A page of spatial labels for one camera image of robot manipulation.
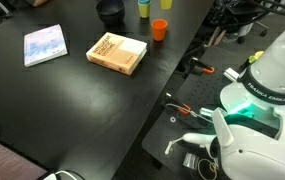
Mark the small clear plastic bag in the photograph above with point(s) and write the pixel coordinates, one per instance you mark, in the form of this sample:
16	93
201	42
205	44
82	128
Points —
190	160

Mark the yellow plastic cup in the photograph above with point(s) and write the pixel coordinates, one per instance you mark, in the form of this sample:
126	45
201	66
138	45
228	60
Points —
166	4
144	11

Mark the open laptop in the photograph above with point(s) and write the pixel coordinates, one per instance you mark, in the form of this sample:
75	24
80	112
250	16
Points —
8	163

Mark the orange robotics book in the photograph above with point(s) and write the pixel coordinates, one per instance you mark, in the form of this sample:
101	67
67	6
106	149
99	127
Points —
118	51

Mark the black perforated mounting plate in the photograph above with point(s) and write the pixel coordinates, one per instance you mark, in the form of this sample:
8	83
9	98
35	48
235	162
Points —
198	90

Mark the orange plastic cup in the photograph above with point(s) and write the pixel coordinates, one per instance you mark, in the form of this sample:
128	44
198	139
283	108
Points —
159	30

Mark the small white box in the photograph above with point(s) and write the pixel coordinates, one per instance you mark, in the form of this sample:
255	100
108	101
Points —
230	74

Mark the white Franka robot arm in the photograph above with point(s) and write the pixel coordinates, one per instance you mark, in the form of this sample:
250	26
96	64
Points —
258	156

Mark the black bowl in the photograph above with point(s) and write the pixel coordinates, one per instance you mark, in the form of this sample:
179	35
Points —
110	11

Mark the person's bare hand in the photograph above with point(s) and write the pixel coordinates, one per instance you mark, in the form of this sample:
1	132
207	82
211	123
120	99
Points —
42	2

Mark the blue plastic cup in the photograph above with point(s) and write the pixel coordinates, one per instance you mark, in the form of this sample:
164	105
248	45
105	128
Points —
144	2

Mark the white and blue book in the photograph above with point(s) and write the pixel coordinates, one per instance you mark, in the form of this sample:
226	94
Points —
44	45

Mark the black orange bar clamp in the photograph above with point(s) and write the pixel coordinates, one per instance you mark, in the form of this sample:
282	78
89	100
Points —
202	66
179	106

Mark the small white washer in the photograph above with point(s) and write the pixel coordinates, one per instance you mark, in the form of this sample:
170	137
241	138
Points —
172	119

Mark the yellow-green small object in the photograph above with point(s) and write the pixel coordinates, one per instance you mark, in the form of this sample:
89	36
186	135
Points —
256	56

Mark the tan rubber band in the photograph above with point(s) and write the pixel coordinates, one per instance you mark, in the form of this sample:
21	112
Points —
208	166

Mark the office chair with casters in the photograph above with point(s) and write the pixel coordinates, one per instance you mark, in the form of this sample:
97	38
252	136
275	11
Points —
238	20

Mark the silver metal cylinder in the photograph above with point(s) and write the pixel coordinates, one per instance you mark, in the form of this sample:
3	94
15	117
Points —
206	112

